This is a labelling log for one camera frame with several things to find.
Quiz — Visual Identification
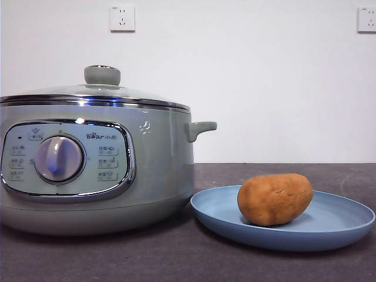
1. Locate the brown potato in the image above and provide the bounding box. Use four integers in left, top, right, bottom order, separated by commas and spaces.
237, 173, 314, 227

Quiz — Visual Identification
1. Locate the glass lid with grey knob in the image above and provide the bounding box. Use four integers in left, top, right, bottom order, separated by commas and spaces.
0, 65, 191, 113

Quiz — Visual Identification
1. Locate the pale green electric steamer pot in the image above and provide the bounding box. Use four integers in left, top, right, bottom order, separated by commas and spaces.
0, 99, 218, 237

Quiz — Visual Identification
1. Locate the blue round plate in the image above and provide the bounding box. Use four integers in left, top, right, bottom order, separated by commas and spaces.
190, 184, 376, 253

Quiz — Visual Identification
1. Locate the white round control dial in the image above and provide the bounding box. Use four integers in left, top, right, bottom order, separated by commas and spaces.
34, 136, 85, 184

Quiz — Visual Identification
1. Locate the white wall socket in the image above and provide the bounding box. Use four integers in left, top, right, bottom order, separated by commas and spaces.
357, 6, 376, 33
110, 5, 136, 32

